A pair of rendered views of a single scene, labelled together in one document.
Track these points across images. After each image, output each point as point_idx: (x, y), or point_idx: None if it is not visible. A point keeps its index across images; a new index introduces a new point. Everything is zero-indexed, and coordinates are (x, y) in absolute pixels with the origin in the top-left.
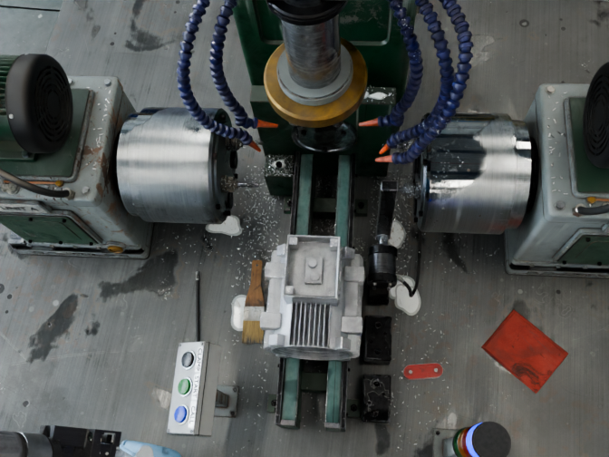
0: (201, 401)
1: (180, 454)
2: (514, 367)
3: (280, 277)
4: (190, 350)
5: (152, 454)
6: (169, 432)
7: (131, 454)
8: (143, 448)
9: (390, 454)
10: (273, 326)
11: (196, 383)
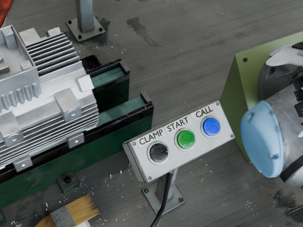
0: (186, 114)
1: (231, 202)
2: (0, 13)
3: (13, 115)
4: (148, 155)
5: (269, 58)
6: (232, 133)
7: (279, 132)
8: (273, 62)
9: (116, 58)
10: (72, 93)
11: (174, 126)
